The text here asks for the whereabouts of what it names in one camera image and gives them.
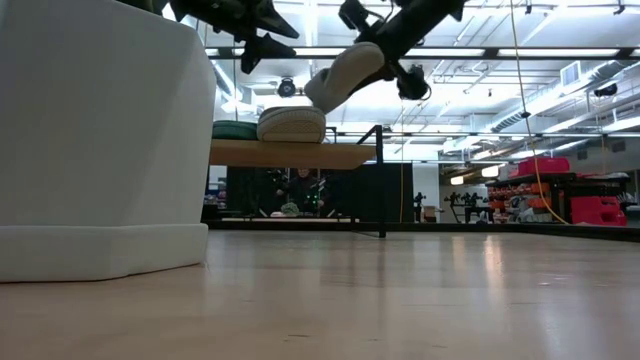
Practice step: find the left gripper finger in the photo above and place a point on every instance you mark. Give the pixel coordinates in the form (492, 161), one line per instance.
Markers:
(265, 46)
(272, 22)

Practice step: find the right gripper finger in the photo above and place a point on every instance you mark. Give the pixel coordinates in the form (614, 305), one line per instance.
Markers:
(377, 79)

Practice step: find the grey rubber slide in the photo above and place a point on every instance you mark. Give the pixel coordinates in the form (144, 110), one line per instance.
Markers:
(340, 75)
(290, 125)

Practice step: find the black hanging ceiling device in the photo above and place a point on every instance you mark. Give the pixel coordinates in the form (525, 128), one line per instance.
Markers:
(286, 87)
(414, 82)

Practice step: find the black partition panel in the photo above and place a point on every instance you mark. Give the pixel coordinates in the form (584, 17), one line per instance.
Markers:
(370, 192)

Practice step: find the person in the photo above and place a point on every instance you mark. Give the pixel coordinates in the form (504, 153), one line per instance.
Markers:
(302, 192)

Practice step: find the black overhead crossbar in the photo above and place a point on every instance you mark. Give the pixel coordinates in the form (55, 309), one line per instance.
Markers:
(550, 52)

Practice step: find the green leafy object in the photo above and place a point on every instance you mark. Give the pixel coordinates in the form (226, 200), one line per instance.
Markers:
(290, 208)

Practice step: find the black background robot arms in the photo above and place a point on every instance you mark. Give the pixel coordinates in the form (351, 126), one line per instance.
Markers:
(470, 205)

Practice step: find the white hexagonal plant pot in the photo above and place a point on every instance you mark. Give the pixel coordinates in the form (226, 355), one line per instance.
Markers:
(100, 150)

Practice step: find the red storage bin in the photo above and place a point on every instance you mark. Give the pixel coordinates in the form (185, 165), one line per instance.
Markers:
(597, 211)
(542, 166)

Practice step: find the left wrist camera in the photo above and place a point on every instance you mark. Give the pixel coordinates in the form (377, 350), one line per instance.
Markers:
(250, 64)

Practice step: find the wooden shelf with black frame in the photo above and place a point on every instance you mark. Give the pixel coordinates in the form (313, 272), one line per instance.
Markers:
(290, 155)

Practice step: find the black aluminium table frame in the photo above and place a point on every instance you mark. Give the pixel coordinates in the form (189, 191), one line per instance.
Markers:
(450, 229)

